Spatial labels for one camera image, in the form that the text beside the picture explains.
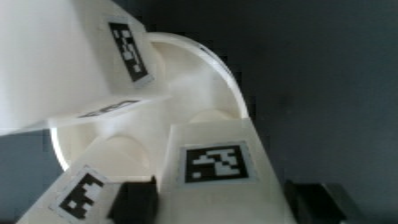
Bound white round stool seat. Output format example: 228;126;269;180
50;32;249;171

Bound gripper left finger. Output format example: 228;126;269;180
107;178;159;224

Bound white stool leg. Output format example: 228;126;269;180
0;0;169;136
16;136;155;224
157;119;297;224

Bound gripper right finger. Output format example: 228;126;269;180
283;180;370;224

